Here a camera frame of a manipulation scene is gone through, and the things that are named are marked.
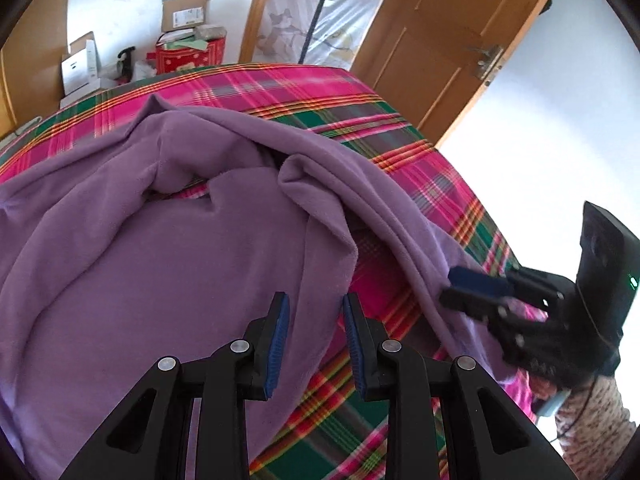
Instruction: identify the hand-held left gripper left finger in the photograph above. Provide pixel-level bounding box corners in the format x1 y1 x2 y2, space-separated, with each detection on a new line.
59 291 291 480

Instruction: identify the purple fleece garment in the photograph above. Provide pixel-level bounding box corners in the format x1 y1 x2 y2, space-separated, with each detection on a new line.
0 95 518 480

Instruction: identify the person's right forearm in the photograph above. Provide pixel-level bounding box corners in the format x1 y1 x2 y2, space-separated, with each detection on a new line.
530 372 638 480

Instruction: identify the green paper sheet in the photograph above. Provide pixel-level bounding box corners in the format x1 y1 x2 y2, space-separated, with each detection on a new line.
159 39 211 53

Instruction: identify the pink plaid bed sheet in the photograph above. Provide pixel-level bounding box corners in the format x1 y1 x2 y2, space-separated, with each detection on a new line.
0 62 546 480

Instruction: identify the white carton box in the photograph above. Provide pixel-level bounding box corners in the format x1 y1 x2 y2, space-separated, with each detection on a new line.
61 31 101 96

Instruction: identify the printed plastic door curtain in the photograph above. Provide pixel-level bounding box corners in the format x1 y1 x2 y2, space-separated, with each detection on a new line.
252 0 401 68

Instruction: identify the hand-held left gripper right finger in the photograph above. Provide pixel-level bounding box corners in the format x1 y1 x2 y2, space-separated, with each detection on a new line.
341 292 576 480

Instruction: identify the black curtain strip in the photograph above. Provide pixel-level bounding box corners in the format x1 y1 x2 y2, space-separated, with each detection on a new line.
298 0 346 64

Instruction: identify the wooden door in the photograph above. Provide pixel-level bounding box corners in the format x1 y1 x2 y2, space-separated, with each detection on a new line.
352 0 566 148

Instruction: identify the metal door handle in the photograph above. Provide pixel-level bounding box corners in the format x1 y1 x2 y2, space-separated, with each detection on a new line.
467 44 506 86

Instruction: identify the red patterned box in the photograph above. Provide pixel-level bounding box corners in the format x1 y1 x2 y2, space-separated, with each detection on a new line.
154 37 227 77

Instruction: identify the brown cardboard box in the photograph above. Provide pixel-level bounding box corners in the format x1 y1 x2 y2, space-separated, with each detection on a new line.
159 0 211 32

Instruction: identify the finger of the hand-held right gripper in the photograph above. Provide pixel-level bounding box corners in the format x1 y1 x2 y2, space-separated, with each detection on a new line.
439 287 507 330
447 266 563 311

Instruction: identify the black spray bottle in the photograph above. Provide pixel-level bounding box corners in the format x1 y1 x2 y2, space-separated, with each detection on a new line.
116 47 137 83

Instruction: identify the wooden wardrobe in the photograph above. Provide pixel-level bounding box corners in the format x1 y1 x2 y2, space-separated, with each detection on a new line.
0 0 76 136

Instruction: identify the wooden door frame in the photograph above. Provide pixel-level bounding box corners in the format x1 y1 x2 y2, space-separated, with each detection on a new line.
239 0 281 63

